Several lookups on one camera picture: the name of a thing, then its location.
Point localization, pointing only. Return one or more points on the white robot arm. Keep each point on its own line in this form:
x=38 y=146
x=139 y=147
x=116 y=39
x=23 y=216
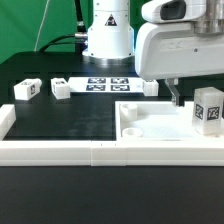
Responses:
x=111 y=39

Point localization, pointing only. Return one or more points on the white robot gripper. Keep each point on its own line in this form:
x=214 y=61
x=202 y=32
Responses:
x=171 y=51

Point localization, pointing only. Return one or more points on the white marker tag sheet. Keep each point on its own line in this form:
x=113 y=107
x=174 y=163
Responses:
x=105 y=84

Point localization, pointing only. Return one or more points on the white U-shaped fence wall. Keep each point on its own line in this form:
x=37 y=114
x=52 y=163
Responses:
x=95 y=153

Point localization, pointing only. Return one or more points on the white square tabletop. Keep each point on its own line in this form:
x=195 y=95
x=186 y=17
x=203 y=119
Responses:
x=160 y=123

